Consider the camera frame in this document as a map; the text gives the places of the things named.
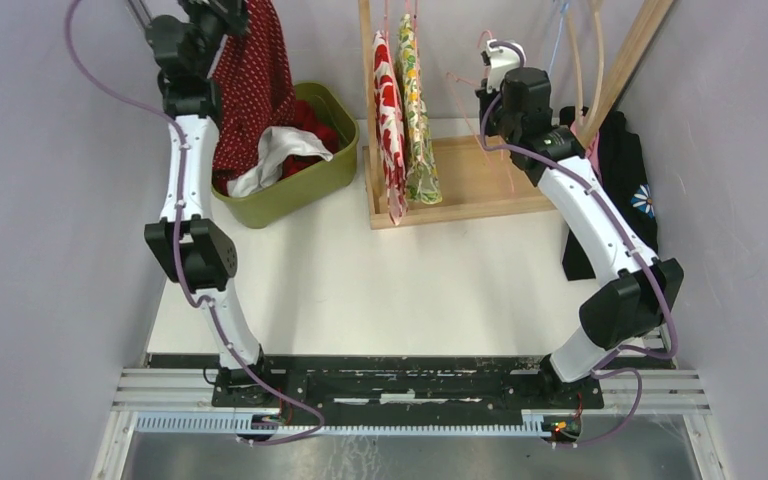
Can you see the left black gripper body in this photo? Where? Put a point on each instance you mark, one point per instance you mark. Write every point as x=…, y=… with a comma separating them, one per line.
x=212, y=21

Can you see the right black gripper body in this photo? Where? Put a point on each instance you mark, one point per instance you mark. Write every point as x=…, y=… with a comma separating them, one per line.
x=497, y=120

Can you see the dark red polka-dot garment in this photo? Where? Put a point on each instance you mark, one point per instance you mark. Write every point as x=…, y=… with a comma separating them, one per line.
x=257, y=92

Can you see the pink wire hanger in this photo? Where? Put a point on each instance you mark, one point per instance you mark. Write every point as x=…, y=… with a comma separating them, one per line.
x=478, y=128

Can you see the blue wire hanger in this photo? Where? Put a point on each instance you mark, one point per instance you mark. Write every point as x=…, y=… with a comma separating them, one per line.
x=562, y=10

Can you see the yellow floral print garment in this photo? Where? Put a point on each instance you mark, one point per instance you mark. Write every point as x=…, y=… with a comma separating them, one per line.
x=422, y=182

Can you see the red poppy print garment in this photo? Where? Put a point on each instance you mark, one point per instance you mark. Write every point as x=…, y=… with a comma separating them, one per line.
x=389, y=128

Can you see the red skirt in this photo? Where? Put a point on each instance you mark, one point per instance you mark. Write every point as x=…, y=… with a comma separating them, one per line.
x=312, y=141

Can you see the white garment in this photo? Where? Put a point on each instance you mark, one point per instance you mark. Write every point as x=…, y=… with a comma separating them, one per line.
x=273, y=148

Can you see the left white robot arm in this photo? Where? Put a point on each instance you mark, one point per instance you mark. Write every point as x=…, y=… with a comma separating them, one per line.
x=193, y=251

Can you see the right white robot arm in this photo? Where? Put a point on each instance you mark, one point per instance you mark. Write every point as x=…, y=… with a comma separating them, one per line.
x=632, y=309

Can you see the wooden clothes rack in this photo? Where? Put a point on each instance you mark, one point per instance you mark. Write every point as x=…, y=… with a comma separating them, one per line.
x=477, y=186

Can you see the black garment with flower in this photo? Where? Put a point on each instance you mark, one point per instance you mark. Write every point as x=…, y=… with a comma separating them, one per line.
x=616, y=156

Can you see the green plastic basket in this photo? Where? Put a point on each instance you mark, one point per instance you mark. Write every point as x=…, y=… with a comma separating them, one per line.
x=313, y=183

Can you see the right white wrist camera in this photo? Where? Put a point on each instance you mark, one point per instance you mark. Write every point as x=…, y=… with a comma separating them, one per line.
x=500, y=57

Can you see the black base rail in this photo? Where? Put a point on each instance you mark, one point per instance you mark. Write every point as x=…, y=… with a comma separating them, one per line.
x=400, y=393

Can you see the white slotted cable duct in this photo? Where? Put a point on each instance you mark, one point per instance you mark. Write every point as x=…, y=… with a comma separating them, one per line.
x=242, y=424

